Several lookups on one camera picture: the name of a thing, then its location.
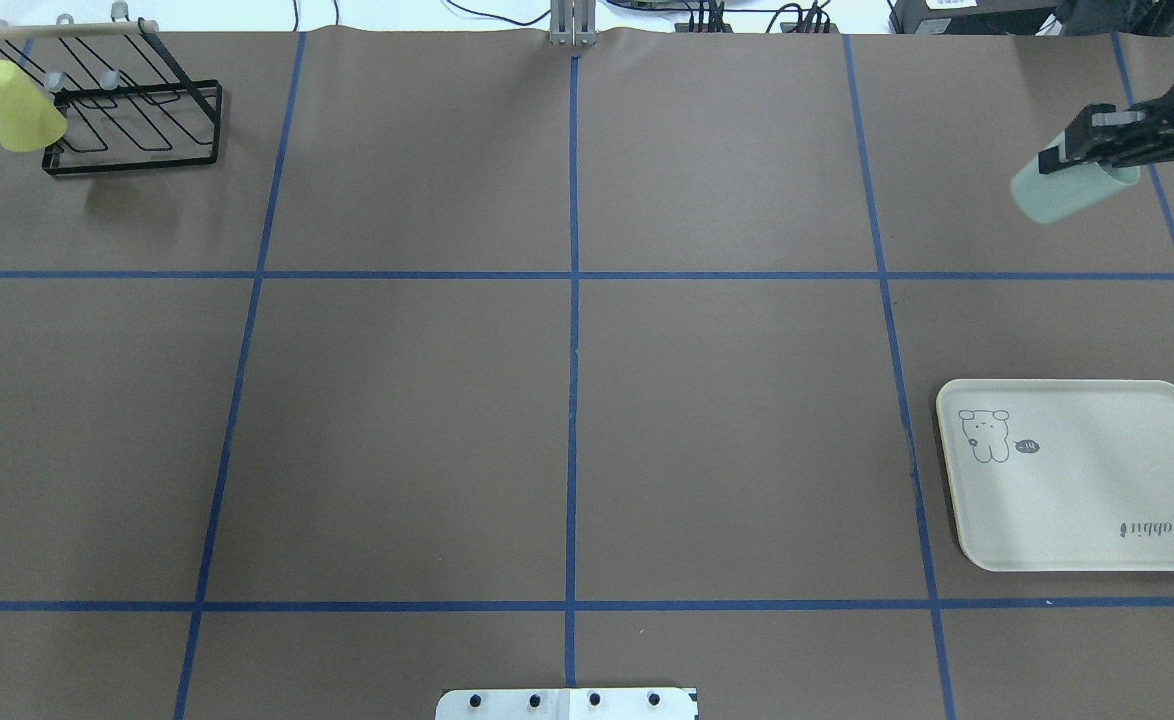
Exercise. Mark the green plastic cup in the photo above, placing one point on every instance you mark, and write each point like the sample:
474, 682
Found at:
1048, 198

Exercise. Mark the yellow plastic cup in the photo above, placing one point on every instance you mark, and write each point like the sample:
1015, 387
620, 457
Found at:
29, 121

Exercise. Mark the cream rabbit print tray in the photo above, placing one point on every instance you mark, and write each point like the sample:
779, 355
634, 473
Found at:
1060, 474

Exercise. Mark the black device on desk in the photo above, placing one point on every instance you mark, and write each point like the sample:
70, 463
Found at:
1019, 18

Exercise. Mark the black wire cup rack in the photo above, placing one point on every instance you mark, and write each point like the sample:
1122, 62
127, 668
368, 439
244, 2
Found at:
128, 103

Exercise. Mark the grey aluminium post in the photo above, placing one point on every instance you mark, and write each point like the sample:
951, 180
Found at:
572, 23

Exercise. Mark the white metal base plate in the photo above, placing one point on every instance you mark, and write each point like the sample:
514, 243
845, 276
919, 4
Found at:
569, 703

